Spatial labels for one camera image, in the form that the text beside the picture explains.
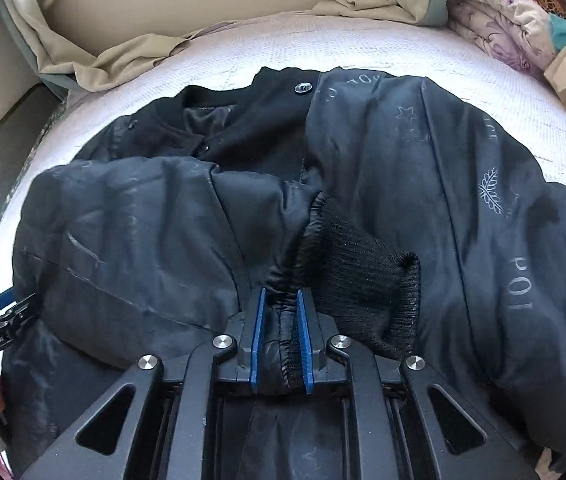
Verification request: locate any beige crumpled sheet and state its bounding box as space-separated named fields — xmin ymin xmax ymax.
xmin=0 ymin=0 xmax=458 ymax=93

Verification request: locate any black printed jacket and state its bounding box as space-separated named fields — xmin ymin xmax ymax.
xmin=0 ymin=66 xmax=566 ymax=480

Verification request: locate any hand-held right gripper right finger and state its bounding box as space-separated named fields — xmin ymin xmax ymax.
xmin=296 ymin=287 xmax=538 ymax=480

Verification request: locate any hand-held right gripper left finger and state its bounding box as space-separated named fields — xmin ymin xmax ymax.
xmin=18 ymin=287 xmax=269 ymax=480

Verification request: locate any white quilted bed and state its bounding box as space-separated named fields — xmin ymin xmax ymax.
xmin=0 ymin=10 xmax=566 ymax=311

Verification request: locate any floral patchwork quilt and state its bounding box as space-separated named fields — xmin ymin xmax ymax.
xmin=445 ymin=0 xmax=566 ymax=161

